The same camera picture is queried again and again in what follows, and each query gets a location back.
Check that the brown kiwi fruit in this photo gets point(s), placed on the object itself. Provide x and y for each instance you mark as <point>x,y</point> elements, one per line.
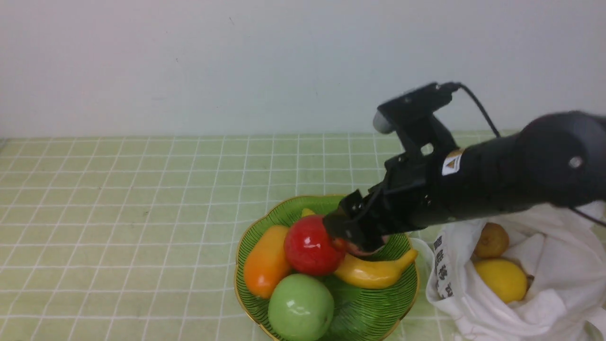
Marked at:
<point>492,243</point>

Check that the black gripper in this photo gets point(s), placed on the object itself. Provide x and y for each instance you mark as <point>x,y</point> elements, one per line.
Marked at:
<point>408,199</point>

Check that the yellow lemon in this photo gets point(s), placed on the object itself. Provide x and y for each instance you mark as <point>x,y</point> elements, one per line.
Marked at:
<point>505,278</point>

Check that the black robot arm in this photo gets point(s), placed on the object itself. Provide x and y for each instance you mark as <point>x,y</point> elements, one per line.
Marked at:
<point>557,159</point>

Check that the yellow banana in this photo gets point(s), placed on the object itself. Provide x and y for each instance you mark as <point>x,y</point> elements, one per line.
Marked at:
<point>366,274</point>

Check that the green apple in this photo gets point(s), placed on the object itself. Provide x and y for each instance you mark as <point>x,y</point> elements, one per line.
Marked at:
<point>301,308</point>

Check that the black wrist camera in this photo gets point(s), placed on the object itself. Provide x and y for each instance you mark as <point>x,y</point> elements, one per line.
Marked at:
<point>412,117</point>

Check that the orange yellow mango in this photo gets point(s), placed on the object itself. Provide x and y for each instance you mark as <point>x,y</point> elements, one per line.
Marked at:
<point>267,265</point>

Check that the peach fruit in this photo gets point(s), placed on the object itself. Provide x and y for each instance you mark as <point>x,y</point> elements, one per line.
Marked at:
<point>359,252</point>

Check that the green checkered tablecloth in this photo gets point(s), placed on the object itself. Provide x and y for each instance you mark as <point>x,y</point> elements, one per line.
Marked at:
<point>135,238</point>

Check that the red apple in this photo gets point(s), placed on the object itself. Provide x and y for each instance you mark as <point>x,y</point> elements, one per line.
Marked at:
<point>310,249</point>

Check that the white cloth bag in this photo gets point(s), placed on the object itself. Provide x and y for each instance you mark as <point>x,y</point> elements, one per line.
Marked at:
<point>556,248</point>

